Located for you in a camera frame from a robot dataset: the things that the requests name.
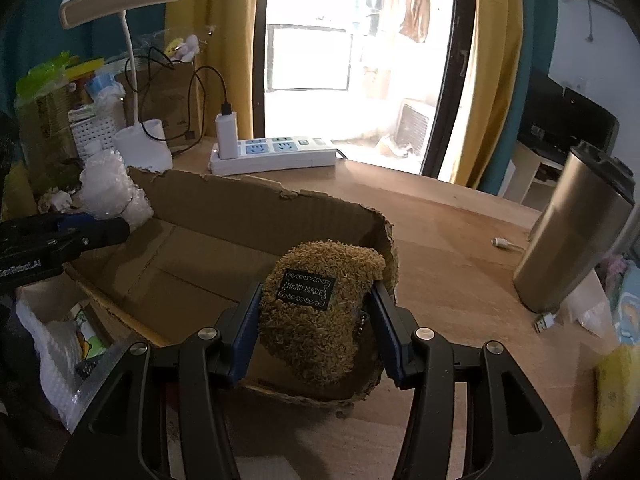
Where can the black monitor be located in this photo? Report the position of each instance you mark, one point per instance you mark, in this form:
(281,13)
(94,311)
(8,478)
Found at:
(556,118)

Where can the cartoon tissue pack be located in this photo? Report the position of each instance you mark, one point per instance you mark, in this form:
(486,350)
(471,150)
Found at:
(90,333)

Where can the crumpled clear plastic bag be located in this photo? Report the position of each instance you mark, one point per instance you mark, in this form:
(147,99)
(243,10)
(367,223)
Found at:
(589,307)

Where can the yellow tissue pack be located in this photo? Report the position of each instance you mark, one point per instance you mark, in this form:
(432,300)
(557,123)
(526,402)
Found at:
(617,395)

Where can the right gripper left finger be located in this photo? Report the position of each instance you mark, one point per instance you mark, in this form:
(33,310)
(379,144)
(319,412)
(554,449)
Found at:
(123,434)

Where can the yellow left curtain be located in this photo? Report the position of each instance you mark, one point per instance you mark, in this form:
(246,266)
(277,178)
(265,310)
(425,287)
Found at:
(231,50)

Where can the brown plush heart keychain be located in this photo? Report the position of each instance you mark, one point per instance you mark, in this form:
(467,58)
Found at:
(311,308)

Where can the steel travel tumbler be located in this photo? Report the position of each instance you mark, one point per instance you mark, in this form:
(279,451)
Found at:
(587,211)

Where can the white waffle cloth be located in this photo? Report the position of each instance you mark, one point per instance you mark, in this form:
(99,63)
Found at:
(107,191)

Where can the white tv stand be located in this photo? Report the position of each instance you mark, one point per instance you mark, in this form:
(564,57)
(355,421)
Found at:
(530,178)

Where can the yellow curtain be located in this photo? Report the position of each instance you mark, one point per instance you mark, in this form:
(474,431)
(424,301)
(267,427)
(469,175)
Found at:
(231,50)
(498,38)

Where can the yellow right curtain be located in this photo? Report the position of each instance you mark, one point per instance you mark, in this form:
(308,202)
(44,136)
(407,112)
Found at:
(498,38)

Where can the white perforated organizer basket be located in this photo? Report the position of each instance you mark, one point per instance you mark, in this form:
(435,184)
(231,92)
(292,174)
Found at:
(94,132)

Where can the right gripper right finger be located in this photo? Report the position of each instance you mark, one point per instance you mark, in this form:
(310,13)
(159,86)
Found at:
(510,433)

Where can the green snack bag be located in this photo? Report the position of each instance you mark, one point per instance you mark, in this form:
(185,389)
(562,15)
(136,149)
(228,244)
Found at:
(41,106)

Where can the white power strip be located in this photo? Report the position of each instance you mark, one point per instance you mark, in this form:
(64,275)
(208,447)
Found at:
(272,154)

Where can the cardboard box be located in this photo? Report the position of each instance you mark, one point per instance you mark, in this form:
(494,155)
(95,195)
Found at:
(209,239)

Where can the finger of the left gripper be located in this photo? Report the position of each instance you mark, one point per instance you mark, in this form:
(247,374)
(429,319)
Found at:
(76,222)
(109,232)

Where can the white desk lamp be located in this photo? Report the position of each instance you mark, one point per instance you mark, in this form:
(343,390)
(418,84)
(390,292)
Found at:
(134,143)

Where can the teal right curtain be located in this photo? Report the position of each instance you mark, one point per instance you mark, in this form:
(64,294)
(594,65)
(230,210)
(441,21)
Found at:
(538,37)

